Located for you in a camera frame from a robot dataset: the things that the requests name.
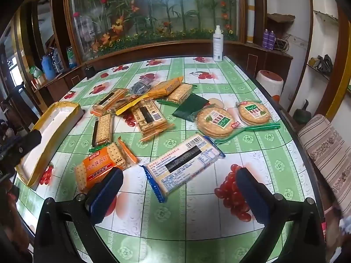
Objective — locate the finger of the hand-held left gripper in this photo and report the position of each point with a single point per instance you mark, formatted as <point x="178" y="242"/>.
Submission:
<point x="28" y="141"/>

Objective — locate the orange cracker packet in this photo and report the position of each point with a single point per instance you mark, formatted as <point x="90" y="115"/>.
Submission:
<point x="94" y="169"/>

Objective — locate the yellow cardboard box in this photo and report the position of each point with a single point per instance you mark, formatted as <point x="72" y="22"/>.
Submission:
<point x="49" y="131"/>

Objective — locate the dark green pot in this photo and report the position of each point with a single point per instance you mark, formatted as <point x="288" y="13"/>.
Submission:
<point x="301" y="113"/>

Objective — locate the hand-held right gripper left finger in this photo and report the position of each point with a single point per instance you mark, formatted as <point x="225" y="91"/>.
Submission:
<point x="107" y="191"/>

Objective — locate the small cardboard box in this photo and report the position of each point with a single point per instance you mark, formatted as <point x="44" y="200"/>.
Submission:
<point x="39" y="81"/>

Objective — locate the dark green snack packet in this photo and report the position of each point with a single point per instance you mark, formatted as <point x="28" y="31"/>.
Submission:
<point x="189" y="109"/>

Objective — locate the round cracker packet green label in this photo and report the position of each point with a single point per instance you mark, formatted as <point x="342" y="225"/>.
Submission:
<point x="215" y="123"/>
<point x="253" y="113"/>

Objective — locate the purple spray can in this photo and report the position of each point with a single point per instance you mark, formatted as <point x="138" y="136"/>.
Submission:
<point x="272" y="39"/>
<point x="265" y="39"/>

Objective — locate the black cylinder on table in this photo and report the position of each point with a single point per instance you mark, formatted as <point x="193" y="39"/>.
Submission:
<point x="89" y="71"/>

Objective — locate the blue thermos flask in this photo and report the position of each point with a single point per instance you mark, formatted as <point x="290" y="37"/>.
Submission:
<point x="48" y="67"/>

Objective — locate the grey snack packet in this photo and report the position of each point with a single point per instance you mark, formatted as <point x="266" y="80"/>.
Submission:
<point x="139" y="87"/>

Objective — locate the striped beige cushion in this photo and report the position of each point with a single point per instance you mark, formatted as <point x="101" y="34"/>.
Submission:
<point x="326" y="153"/>

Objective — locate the white spray bottle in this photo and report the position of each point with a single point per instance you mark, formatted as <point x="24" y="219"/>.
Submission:
<point x="218" y="46"/>

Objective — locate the green plastic bag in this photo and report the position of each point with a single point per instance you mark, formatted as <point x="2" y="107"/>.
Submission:
<point x="36" y="72"/>

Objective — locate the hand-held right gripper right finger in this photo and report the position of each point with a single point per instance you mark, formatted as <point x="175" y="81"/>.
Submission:
<point x="251" y="196"/>

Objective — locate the large cracker packet black stripe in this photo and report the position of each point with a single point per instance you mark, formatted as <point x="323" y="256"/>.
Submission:
<point x="149" y="117"/>

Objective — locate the glass cabinet with artificial flowers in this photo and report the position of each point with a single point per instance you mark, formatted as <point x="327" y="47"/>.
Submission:
<point x="164" y="11"/>

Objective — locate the clear water bottle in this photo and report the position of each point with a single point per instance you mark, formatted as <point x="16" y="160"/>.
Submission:
<point x="57" y="59"/>

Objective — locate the green-edged square cracker packet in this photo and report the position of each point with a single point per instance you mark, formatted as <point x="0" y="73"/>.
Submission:
<point x="179" y="91"/>

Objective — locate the clear cracker packet dark stripe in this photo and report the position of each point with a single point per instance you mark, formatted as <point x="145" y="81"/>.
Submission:
<point x="102" y="130"/>
<point x="108" y="101"/>

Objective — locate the green fruit print tablecloth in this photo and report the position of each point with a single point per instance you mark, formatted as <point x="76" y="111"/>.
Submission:
<point x="192" y="230"/>

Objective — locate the blue cracker packet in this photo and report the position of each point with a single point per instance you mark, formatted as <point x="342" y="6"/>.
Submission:
<point x="181" y="167"/>

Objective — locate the white and orange stool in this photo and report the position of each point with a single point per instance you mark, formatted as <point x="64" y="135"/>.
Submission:
<point x="270" y="85"/>

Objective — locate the cracker packet yellow zigzag edge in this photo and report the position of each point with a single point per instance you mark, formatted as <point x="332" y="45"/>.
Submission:
<point x="129" y="106"/>

